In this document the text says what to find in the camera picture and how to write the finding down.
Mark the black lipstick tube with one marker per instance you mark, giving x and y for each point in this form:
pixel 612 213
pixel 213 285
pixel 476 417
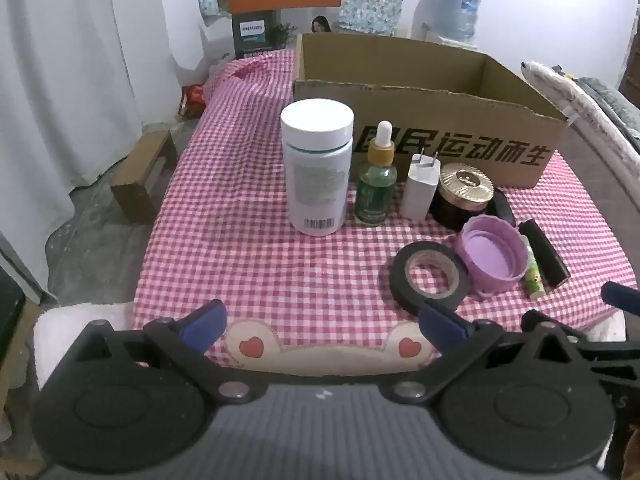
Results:
pixel 547 255

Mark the black oval case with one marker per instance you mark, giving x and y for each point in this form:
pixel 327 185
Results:
pixel 502 207

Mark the brown wooden door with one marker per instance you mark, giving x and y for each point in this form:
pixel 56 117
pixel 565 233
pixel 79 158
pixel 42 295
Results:
pixel 631 65

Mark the red snack packet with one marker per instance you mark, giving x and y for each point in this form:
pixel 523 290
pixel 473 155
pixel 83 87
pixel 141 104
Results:
pixel 192 100

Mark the small wooden stool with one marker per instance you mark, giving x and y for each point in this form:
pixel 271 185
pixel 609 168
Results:
pixel 145 170

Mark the black tape roll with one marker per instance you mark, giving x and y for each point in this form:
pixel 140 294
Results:
pixel 400 280

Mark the grey blanket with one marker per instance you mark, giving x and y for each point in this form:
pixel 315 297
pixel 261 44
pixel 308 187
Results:
pixel 610 100

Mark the bed with bedding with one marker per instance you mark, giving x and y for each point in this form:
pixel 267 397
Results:
pixel 560 90

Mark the green dropper bottle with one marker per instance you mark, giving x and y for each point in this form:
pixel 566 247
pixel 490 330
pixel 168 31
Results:
pixel 375 195

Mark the white curtain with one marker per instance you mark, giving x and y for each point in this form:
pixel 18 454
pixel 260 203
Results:
pixel 75 85

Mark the dark jar with gold lid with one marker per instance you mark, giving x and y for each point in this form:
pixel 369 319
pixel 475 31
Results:
pixel 457 205

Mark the purple plastic lid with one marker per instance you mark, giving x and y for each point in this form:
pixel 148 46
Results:
pixel 490 255

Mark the green lip balm stick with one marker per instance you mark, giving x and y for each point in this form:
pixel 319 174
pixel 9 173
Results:
pixel 532 275

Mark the brown cardboard box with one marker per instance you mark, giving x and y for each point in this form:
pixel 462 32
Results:
pixel 450 120

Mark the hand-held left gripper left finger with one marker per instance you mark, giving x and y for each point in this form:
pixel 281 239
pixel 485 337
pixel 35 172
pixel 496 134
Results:
pixel 206 322

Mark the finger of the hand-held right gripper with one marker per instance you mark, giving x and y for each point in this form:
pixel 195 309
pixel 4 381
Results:
pixel 622 299
pixel 610 349

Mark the white plastic bottle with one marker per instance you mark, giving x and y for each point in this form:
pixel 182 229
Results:
pixel 317 160

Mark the dark green product box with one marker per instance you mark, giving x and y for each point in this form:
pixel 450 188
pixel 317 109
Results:
pixel 252 35

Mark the white wall charger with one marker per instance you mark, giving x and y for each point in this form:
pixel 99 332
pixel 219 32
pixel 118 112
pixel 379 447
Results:
pixel 417 190

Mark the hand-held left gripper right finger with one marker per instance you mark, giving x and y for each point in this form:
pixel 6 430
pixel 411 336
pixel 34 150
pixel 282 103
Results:
pixel 440 322

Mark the blue water jug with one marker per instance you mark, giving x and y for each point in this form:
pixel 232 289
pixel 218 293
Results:
pixel 455 5

